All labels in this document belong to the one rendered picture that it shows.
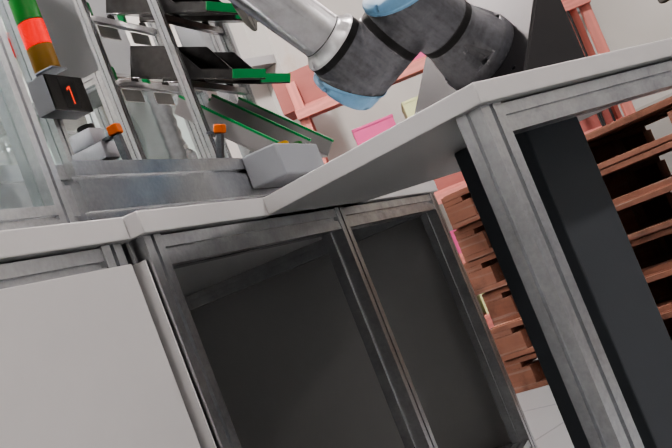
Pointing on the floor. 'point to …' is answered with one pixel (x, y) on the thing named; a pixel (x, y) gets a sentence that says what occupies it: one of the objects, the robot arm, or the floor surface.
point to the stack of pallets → (643, 192)
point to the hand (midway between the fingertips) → (249, 26)
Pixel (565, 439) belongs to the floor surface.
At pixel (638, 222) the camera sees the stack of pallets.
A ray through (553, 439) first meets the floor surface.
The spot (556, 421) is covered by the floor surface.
